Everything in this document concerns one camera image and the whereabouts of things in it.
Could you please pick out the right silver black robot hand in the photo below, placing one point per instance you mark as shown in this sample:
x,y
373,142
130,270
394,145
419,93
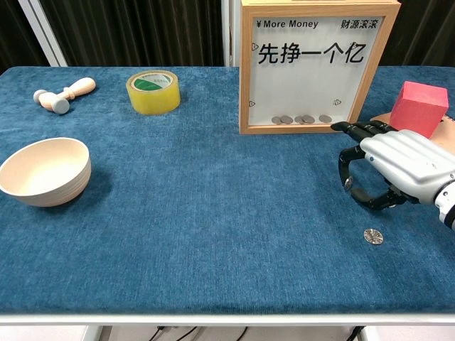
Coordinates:
x,y
405,160

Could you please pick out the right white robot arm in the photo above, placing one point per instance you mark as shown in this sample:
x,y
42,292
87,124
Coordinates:
x,y
448,209

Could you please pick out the brown spiral notebook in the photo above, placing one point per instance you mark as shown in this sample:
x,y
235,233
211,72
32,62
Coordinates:
x,y
447,138

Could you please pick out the red cube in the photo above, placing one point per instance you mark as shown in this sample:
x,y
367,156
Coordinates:
x,y
419,106

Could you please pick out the wooden framed coin box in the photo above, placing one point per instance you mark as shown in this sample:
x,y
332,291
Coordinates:
x,y
305,81

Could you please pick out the black pleated curtain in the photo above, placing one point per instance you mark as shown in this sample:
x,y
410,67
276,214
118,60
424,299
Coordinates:
x,y
124,32
14,35
426,32

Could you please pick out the white table leg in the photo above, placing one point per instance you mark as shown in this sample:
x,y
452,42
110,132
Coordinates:
x,y
369,334
93,334

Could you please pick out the blue table cloth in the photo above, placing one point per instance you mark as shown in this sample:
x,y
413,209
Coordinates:
x,y
213,213

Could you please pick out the yellow packing tape roll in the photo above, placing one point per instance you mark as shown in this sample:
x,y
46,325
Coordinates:
x,y
142,103

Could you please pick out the wooden toy hammer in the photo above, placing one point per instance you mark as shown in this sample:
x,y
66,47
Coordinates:
x,y
81,86

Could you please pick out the cream bowl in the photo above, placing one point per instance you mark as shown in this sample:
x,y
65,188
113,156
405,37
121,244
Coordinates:
x,y
53,192

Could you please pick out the white partition post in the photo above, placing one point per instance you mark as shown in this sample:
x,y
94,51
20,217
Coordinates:
x,y
46,42
227,35

